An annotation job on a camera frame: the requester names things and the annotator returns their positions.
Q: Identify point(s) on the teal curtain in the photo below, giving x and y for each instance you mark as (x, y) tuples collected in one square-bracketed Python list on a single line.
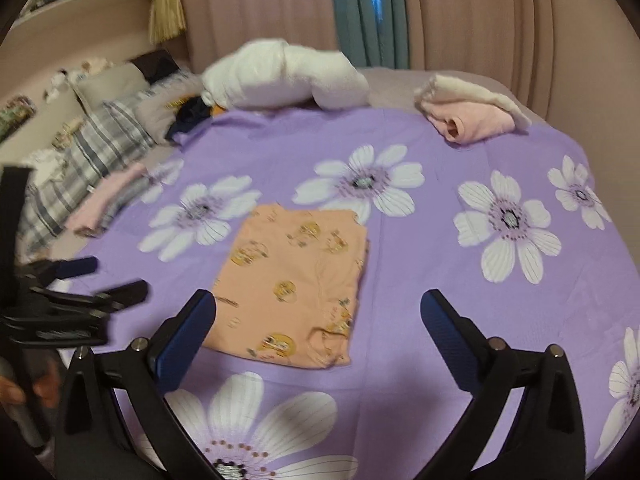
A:
[(365, 10)]

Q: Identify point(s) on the dark brown pillow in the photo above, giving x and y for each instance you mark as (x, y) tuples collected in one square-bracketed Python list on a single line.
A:
[(157, 65)]

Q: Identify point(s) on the grey plaid pillow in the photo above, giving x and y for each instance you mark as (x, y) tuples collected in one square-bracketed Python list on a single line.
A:
[(100, 140)]

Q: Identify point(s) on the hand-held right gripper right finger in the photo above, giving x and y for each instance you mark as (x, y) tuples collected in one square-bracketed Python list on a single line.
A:
[(450, 340)]

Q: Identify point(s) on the pink curtain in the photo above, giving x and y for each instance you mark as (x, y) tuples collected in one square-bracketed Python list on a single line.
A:
[(500, 10)]

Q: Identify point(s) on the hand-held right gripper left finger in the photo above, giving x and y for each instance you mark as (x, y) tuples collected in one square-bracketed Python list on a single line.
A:
[(185, 340)]

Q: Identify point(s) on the light pink cloth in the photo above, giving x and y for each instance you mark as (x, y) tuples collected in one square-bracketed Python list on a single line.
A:
[(107, 195)]

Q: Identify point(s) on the purple floral bed sheet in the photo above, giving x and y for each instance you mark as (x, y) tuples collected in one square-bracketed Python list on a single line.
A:
[(425, 160)]

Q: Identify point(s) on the orange printed shirt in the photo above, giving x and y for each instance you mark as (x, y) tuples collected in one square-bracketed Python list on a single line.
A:
[(290, 280)]

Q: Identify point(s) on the beige pillow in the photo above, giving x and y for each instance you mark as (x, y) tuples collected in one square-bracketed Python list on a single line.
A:
[(107, 87)]

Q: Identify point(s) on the white fluffy blanket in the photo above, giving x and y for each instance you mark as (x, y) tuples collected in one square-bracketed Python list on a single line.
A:
[(280, 75)]

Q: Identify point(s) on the yellow straw tassel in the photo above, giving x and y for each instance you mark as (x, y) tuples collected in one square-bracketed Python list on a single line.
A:
[(167, 12)]

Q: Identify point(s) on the person's left hand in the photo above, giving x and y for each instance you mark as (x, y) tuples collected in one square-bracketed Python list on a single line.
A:
[(47, 385)]

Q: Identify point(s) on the dark navy cloth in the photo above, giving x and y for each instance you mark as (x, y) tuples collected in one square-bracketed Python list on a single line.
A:
[(190, 117)]

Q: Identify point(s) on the folded cream cloth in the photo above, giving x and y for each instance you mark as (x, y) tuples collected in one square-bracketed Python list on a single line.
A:
[(475, 90)]

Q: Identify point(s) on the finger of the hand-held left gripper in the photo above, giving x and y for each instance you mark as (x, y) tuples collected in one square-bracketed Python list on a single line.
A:
[(120, 294), (75, 266)]

